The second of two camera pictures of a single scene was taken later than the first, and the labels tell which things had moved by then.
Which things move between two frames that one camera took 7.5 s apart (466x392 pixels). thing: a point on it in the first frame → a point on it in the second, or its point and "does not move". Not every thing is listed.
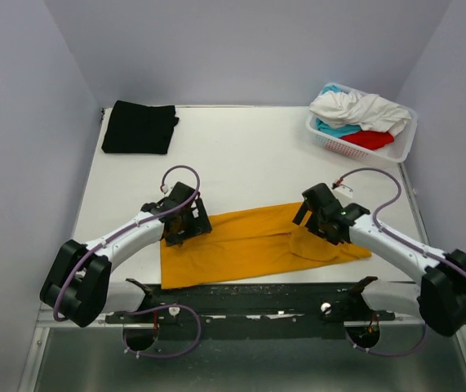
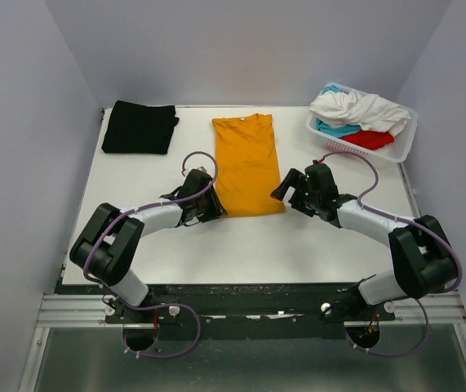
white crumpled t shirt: x=369 y=112 does not move
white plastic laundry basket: x=356 y=121 does not move
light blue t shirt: x=334 y=131 does not move
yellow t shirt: x=246 y=242 → x=246 y=165
